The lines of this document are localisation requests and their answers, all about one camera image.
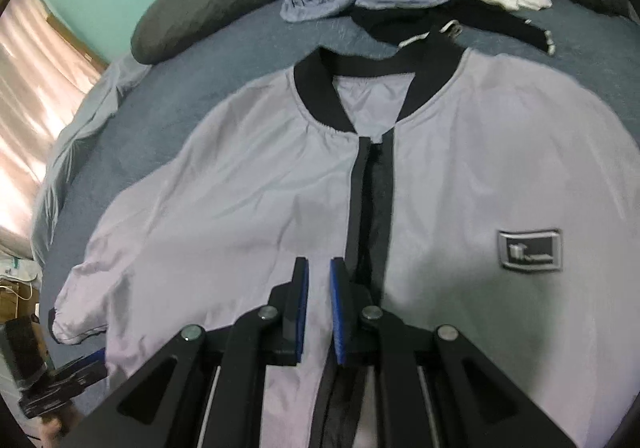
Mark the person's left hand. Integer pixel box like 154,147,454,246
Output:
40,415,73,445

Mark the pink curtain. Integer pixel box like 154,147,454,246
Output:
0,0,111,260

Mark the black garment with white stripe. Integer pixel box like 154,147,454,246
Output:
350,0,557,60

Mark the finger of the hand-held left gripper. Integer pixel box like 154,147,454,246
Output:
52,347,108,374

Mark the light grey blanket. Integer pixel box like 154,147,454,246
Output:
31,55,152,265

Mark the grey jacket with black trim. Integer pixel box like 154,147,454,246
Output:
48,43,640,448

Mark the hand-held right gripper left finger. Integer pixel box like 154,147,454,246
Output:
60,256,310,448

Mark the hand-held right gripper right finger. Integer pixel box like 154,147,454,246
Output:
329,256,576,448

